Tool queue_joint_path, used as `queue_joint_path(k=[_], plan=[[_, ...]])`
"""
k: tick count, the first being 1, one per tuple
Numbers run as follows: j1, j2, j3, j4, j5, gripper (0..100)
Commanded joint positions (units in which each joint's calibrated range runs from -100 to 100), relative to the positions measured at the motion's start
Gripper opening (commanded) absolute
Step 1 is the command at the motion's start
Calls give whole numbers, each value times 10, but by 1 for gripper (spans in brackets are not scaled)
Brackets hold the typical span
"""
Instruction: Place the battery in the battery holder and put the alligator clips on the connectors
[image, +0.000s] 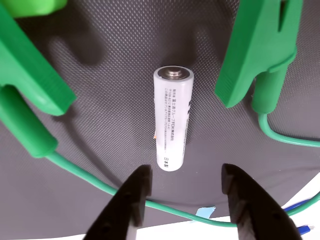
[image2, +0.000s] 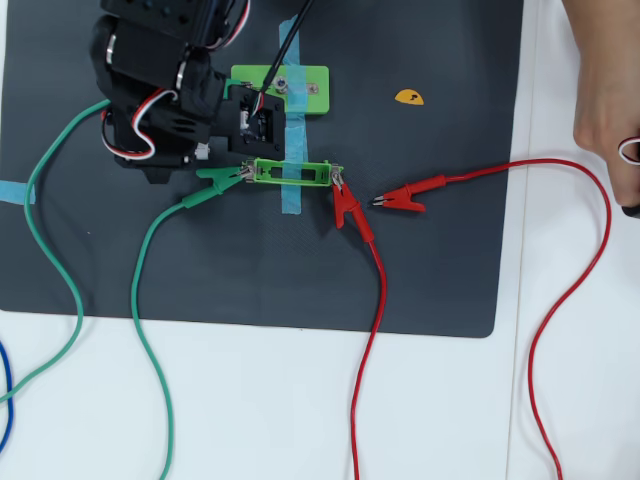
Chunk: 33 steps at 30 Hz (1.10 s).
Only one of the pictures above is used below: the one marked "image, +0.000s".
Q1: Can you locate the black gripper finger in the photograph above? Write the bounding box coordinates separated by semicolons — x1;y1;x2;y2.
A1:
86;164;153;240
221;163;305;240

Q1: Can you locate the green bulb holder base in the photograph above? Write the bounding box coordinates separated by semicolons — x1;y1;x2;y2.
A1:
3;0;68;18

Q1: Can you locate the green lead cable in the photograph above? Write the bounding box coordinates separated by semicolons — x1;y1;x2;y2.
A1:
46;112;320;228

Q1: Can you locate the blue cable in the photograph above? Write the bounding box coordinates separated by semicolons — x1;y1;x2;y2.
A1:
284;199;320;237

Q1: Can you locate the green alligator clip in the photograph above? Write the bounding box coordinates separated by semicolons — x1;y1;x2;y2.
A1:
0;2;77;160
214;0;305;115

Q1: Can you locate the white AA battery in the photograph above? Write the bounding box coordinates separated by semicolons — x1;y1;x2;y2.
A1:
153;65;195;173

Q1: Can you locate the dark grey work mat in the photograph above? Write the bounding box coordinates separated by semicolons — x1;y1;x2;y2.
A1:
0;0;320;238

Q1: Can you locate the short blue masking tape piece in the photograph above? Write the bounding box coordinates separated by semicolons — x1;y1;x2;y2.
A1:
194;206;216;218

